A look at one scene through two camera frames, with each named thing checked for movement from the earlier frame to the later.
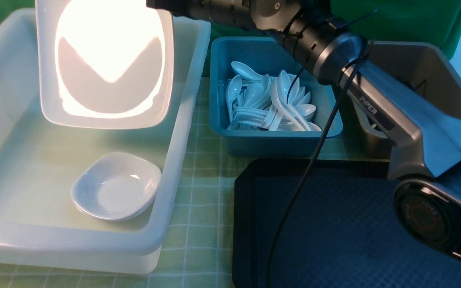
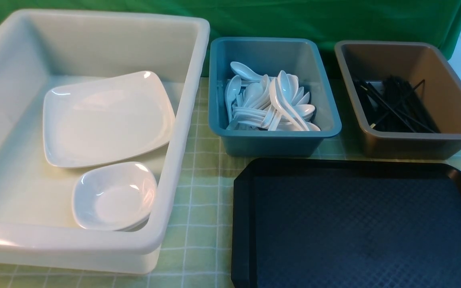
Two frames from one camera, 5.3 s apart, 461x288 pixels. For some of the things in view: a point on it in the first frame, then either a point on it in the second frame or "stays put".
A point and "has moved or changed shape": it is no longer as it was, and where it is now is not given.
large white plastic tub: [25, 168] stays put
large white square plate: [105, 64] to [104, 121]
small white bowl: [113, 206] to [135, 228]
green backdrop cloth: [448, 23] stays put
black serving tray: [340, 231] stays put
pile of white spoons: [265, 103] stays put
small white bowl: [116, 185] has moved or changed shape
